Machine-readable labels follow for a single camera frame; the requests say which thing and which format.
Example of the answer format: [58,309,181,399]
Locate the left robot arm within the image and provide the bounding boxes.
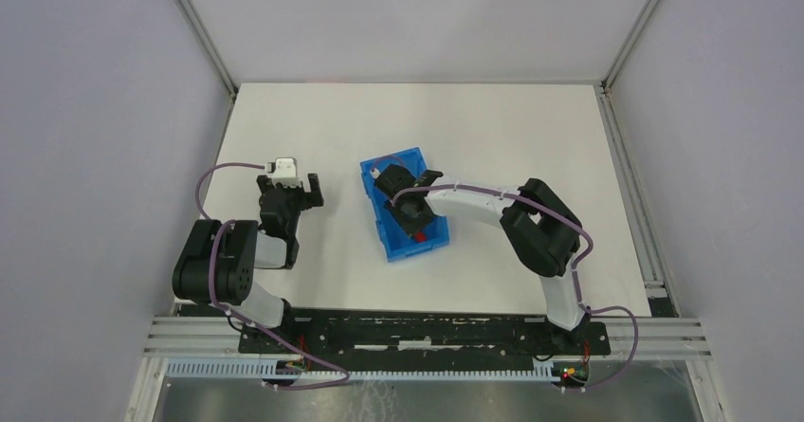
[172,173,324,328]

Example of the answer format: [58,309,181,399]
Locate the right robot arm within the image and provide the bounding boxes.
[368,163,594,331]

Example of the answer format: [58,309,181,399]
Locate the blue plastic bin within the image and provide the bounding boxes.
[359,147,450,263]

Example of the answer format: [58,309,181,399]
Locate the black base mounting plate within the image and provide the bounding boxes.
[275,307,611,372]

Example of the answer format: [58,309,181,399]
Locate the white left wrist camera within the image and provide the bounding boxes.
[265,157,302,188]

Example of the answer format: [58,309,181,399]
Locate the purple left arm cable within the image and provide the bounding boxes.
[194,162,351,392]

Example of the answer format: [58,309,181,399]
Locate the white slotted cable duct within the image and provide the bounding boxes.
[166,358,559,383]

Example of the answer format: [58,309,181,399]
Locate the left aluminium corner post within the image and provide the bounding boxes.
[174,0,239,101]

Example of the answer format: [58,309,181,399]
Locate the aluminium corner post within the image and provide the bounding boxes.
[600,0,663,91]
[174,0,239,101]

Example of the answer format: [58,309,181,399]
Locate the right aluminium corner post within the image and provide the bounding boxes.
[600,0,663,91]

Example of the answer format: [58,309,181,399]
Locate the right aluminium side rail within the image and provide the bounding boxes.
[594,82,679,318]

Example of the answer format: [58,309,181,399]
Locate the aluminium front frame rails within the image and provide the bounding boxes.
[143,317,713,360]

